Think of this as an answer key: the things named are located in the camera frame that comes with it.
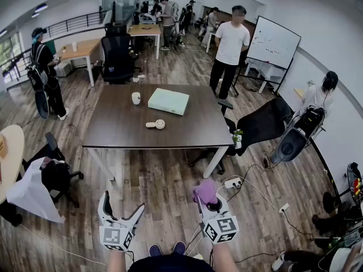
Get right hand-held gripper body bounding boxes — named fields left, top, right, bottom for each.
left=201, top=211, right=240, bottom=244

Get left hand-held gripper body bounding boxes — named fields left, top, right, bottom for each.
left=99, top=219, right=137, bottom=252

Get purple cloth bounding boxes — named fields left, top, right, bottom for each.
left=192, top=179, right=219, bottom=206

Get small cream handheld fan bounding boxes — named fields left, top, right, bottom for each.
left=145, top=119, right=166, bottom=130

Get person's left forearm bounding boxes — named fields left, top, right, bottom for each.
left=106, top=249, right=128, bottom=272

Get person's right forearm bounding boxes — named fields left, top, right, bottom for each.
left=211, top=241, right=239, bottom=272

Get wooden desk white legs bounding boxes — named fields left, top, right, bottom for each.
left=56, top=38, right=103, bottom=88
left=127, top=24, right=162, bottom=61

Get white power strip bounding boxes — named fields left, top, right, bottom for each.
left=223, top=177, right=243, bottom=189

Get black bag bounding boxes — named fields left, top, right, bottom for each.
left=41, top=159, right=71, bottom=194

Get person's dark navy clothing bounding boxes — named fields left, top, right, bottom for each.
left=127, top=252, right=216, bottom=272

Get small potted plant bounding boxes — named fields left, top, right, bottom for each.
left=231, top=128, right=244, bottom=149

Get white plastic bag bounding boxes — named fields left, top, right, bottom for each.
left=6, top=156, right=66, bottom=224

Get grey oval shell case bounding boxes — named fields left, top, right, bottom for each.
left=35, top=91, right=51, bottom=120
left=271, top=127, right=308, bottom=164

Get black mesh office chair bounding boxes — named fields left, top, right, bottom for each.
left=188, top=97, right=293, bottom=175

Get black round stool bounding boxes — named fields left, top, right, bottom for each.
left=322, top=191, right=341, bottom=215

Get round beige table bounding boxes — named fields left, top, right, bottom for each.
left=0, top=125, right=26, bottom=205

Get pale green flat box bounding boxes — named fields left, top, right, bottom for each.
left=147, top=88, right=190, bottom=116

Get black equipment backpack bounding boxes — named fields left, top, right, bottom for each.
left=302, top=106, right=327, bottom=137

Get black mesh rack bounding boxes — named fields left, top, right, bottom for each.
left=347, top=161, right=363, bottom=206

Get white table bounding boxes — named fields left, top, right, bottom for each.
left=244, top=57, right=288, bottom=95

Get grey drawer cabinet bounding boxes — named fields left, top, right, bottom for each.
left=55, top=62, right=71, bottom=78

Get black high-back office chair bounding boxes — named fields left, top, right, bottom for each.
left=104, top=23, right=128, bottom=38
left=100, top=34, right=142, bottom=85

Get whiteboard on black stand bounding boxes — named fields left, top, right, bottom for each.
left=231, top=15, right=302, bottom=97

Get black metal railing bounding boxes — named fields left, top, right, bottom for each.
left=0, top=10, right=109, bottom=82

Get white cable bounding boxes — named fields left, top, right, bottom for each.
left=217, top=174, right=284, bottom=212
left=191, top=52, right=218, bottom=79

